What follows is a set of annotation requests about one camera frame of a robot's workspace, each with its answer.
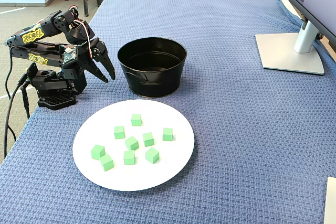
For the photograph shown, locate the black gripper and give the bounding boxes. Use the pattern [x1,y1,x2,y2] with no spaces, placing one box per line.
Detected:
[68,24,117,83]

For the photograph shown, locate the green cube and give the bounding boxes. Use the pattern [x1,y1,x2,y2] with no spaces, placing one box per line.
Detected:
[90,144,106,161]
[145,147,160,164]
[131,113,143,126]
[162,127,174,142]
[123,150,136,166]
[124,136,139,151]
[100,154,115,172]
[142,132,155,147]
[113,125,125,140]

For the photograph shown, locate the white round plate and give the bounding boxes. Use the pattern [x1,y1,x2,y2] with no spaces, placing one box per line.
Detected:
[72,99,195,192]

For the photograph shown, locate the black metal bucket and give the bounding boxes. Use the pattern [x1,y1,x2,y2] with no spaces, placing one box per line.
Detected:
[117,37,187,98]

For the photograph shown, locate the blue woven table cloth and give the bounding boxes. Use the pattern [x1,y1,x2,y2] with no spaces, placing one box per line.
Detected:
[0,0,336,224]

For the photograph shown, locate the monitor with silver stand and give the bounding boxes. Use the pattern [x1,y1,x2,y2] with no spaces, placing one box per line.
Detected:
[255,0,336,76]

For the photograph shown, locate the white flat object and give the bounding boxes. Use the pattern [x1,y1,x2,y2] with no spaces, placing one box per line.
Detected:
[323,176,336,224]

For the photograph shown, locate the red white servo wire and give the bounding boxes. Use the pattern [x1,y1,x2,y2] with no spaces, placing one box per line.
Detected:
[72,18,96,60]

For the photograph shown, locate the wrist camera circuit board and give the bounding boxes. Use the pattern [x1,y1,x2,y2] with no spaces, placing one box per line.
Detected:
[62,45,79,67]

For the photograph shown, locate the black plug cable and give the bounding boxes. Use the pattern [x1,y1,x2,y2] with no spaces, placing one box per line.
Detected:
[20,86,30,120]
[6,71,29,109]

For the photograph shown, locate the black camera cable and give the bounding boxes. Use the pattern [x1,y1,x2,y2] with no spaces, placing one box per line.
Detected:
[3,47,18,159]

